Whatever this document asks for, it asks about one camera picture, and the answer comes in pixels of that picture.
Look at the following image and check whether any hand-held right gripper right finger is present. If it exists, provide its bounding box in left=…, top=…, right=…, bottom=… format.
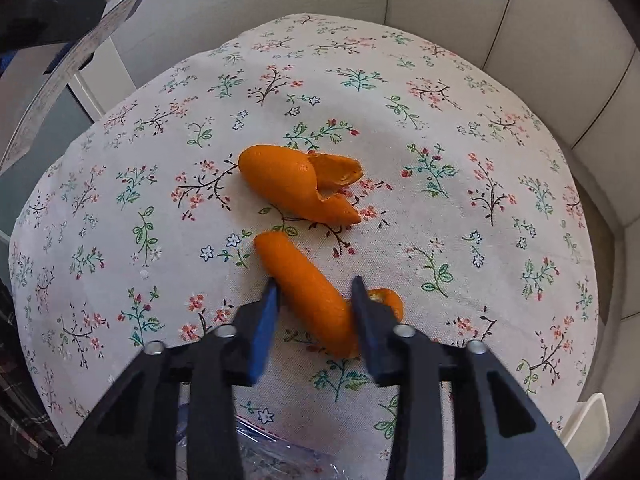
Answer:
left=350, top=275, right=582, bottom=480

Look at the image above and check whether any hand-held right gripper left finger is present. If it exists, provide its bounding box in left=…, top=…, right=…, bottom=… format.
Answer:
left=55, top=276, right=282, bottom=480

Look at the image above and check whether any orange peel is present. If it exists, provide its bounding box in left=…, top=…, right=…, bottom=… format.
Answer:
left=254, top=231, right=405, bottom=360
left=238, top=144, right=364, bottom=226

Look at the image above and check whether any clear plastic bag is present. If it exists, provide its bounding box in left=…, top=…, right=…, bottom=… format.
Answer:
left=234, top=417, right=343, bottom=480

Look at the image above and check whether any floral tablecloth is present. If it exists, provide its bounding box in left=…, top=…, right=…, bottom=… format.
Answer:
left=7, top=12, right=601, bottom=480

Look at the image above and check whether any white chair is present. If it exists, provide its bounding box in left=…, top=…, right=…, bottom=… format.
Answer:
left=560, top=392, right=611, bottom=448

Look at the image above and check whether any plaid cloth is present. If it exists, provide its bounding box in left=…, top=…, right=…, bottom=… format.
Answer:
left=0, top=275, right=56, bottom=466

